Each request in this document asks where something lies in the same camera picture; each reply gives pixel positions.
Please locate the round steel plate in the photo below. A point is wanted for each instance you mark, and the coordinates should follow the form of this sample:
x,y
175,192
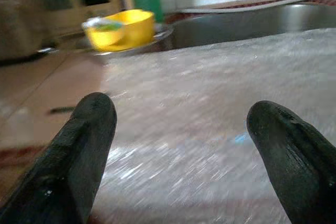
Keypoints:
x,y
162,37

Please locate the yellow plastic bowl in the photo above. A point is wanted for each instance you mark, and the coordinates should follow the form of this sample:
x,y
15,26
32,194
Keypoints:
x,y
136,27

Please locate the stainless steel sink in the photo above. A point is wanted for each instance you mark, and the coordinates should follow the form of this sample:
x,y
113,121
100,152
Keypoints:
x,y
236,27

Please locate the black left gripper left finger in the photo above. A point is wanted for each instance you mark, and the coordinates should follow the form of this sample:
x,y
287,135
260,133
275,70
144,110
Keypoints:
x,y
71,161

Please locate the glass jar with orange lid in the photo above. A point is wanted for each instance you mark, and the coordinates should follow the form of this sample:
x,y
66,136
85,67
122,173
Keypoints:
x,y
21,24

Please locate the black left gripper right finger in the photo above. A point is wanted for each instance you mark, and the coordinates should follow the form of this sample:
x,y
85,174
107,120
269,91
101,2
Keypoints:
x,y
296,161

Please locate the clear bubble wrap sheet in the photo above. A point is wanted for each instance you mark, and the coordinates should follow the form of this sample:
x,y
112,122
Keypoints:
x,y
197,103

